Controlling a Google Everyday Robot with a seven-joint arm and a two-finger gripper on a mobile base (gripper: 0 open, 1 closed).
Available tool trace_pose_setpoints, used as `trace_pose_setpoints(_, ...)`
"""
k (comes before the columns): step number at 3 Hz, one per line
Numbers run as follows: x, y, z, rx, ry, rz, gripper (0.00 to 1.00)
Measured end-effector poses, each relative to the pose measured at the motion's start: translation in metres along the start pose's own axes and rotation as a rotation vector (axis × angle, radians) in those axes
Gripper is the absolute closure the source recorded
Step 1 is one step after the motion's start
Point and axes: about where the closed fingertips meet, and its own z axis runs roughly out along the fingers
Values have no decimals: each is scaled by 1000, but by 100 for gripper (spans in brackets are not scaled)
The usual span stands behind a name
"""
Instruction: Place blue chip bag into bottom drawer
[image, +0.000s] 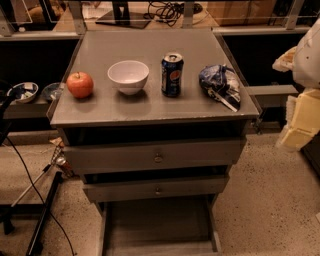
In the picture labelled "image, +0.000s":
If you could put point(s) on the top grey drawer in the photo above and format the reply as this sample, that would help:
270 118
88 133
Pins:
113 158

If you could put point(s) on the cardboard box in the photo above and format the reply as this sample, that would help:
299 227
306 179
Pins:
243 12

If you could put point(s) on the white bowl with items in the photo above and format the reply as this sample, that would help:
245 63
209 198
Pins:
23 92

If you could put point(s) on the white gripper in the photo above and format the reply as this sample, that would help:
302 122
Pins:
308 60

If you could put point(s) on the grey drawer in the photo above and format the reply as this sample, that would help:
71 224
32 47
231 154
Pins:
113 158
159 188

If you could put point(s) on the grey drawer cabinet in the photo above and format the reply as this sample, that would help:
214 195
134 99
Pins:
111 117

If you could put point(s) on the black monitor stand base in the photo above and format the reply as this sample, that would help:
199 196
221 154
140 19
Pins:
120 15

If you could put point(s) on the blue chip bag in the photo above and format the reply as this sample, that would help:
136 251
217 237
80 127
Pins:
220 83

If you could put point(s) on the middle grey drawer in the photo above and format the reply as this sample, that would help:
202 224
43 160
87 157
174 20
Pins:
159 188

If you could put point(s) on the grey side shelf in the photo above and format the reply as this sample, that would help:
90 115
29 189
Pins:
269 96

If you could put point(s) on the dark glass bowl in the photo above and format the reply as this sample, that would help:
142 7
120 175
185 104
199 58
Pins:
52 91

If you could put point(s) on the black metal stand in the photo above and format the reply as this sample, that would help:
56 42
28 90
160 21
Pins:
39 211

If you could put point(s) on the open bottom drawer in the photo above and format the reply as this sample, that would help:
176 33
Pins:
176 226

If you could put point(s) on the red apple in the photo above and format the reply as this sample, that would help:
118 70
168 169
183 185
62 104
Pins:
80 84

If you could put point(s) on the blue Pepsi can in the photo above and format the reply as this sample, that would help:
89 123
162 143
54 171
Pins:
172 66

